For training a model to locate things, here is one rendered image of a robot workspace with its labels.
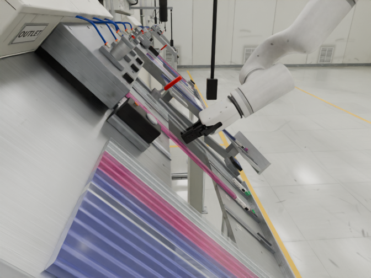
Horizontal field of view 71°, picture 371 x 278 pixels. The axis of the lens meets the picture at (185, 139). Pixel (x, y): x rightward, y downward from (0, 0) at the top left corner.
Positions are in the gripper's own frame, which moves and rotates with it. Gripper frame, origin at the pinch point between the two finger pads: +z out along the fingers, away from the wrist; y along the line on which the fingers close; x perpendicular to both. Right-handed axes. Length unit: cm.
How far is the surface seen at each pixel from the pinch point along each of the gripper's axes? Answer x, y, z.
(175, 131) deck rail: -0.1, -8.0, 4.1
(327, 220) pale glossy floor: 135, -65, -36
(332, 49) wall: 311, -750, -411
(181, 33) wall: 21, -749, -41
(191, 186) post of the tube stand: 33.7, -28.9, 16.4
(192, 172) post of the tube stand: 27.9, -28.9, 12.6
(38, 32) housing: -35.9, 32.5, 3.7
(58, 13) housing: -36.5, 31.1, 0.5
